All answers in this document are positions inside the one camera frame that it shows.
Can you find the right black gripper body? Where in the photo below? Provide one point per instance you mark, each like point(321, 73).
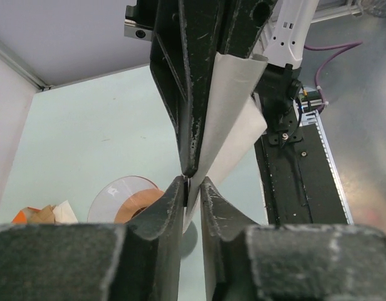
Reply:
point(140, 19)

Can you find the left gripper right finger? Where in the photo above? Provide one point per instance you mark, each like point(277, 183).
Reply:
point(244, 260)

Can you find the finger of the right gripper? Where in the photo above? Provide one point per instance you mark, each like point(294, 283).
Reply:
point(241, 24)
point(182, 57)

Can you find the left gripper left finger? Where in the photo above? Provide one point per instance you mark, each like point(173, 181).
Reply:
point(138, 260)

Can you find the pink glass dripper cone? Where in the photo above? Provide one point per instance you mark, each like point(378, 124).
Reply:
point(123, 199)

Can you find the white paper coffee filter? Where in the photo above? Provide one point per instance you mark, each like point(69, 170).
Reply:
point(232, 123)

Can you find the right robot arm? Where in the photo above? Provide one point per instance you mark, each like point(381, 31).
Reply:
point(284, 51)

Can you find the orange coffee filter package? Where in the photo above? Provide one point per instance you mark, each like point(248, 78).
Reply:
point(20, 216)

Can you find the stack of paper filters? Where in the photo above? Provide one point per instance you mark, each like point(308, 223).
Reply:
point(51, 214)

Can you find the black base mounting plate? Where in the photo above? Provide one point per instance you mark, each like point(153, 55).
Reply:
point(298, 183)

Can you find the grey slotted cable duct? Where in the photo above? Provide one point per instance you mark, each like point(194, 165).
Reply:
point(312, 121)

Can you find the right aluminium frame post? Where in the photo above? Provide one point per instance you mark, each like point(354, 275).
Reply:
point(16, 63)

